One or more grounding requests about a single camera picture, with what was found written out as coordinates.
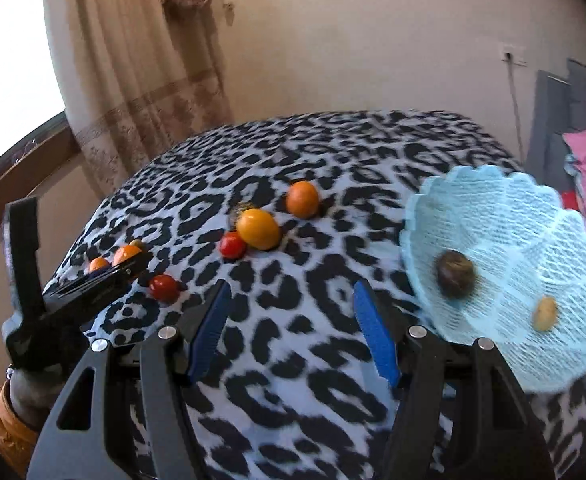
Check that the small orange tangerine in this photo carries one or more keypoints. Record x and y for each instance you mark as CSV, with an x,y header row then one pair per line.
x,y
98,263
125,254

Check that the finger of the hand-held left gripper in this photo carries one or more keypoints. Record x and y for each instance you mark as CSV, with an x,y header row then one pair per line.
x,y
98,282
22,250

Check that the small yellowish fruit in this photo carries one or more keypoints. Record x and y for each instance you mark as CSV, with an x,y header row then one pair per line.
x,y
544,314

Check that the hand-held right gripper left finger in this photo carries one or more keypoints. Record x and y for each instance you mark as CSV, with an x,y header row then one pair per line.
x,y
210,330

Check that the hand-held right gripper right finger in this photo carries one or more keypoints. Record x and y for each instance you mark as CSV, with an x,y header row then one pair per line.
x,y
375,330

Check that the window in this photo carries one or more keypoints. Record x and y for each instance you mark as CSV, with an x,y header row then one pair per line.
x,y
13,85

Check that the red printed blanket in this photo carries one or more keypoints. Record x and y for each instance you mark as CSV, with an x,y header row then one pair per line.
x,y
569,199

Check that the person's left forearm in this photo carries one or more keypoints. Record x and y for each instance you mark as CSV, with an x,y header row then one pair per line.
x,y
8,435

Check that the wooden window sill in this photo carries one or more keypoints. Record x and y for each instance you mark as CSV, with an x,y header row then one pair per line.
x,y
23,172

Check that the red tomato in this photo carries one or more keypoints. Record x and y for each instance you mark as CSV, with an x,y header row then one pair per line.
x,y
164,288
233,246

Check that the large yellow-orange orange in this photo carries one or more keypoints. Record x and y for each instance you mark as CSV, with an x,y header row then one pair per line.
x,y
258,229

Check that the beige patterned curtain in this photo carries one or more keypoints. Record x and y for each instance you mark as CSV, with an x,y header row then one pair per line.
x,y
138,70

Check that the light blue plastic basket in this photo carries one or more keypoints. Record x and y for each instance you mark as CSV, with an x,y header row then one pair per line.
x,y
513,220

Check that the white wall outlet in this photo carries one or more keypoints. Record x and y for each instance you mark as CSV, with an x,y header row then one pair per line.
x,y
514,55

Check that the grey sofa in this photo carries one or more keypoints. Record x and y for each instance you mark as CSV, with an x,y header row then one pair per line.
x,y
548,110

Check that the round orange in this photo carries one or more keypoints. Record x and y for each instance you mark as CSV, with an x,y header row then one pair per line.
x,y
303,200

